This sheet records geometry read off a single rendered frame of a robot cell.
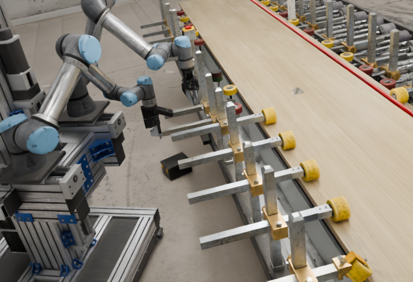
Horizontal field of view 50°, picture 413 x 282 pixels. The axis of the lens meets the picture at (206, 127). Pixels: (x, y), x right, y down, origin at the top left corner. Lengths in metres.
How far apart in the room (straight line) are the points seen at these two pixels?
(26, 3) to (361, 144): 8.53
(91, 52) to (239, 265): 1.52
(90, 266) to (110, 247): 0.16
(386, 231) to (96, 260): 1.68
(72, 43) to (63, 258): 1.24
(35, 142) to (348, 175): 1.23
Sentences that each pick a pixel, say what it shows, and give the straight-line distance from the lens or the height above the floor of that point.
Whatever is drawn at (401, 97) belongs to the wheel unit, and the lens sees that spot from 2.33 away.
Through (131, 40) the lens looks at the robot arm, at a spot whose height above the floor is 1.41.
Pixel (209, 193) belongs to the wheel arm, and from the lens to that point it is 1.71.
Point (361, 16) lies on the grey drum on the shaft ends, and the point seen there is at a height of 0.83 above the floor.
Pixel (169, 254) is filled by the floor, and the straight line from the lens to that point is 2.90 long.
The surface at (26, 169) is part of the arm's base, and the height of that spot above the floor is 1.06.
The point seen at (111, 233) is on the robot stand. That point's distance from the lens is 2.85.
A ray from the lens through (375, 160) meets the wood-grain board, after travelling 1.95.
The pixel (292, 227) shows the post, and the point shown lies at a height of 1.13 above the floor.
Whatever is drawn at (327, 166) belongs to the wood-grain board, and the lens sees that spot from 1.90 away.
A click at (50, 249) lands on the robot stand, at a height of 0.39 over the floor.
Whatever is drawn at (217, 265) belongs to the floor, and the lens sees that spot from 2.77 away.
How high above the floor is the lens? 2.00
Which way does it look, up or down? 29 degrees down
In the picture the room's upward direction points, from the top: 10 degrees counter-clockwise
